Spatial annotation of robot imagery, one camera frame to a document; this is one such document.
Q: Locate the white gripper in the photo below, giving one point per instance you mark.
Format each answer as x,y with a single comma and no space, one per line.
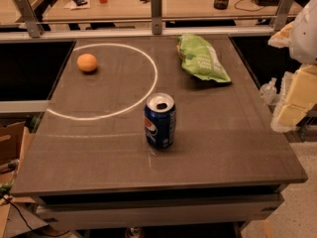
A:
305,34

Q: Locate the blue pepsi can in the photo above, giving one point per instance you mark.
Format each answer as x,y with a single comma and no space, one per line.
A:
160,120

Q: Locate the green rice chip bag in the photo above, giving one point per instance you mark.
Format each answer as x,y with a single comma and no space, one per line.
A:
199,58

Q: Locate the clear sanitizer bottle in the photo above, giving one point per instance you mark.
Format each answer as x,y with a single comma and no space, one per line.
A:
268,91

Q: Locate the black mesh pen cup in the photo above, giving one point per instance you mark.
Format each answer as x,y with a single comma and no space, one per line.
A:
221,4

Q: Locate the orange fruit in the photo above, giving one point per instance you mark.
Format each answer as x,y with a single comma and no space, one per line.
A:
87,62

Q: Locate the cardboard box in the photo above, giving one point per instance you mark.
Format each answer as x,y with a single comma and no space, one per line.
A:
15,141

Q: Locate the right metal bracket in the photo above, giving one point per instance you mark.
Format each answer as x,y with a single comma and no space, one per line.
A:
278,21

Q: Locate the metal bracket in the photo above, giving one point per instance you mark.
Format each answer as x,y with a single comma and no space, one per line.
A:
156,13
278,21
34,28

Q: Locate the middle metal bracket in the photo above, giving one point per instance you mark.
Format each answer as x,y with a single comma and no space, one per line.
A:
156,13

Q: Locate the white table drawer frame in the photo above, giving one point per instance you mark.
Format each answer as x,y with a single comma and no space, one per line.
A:
160,206

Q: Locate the left metal bracket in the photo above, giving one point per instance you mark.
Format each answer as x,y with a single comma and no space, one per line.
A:
34,28

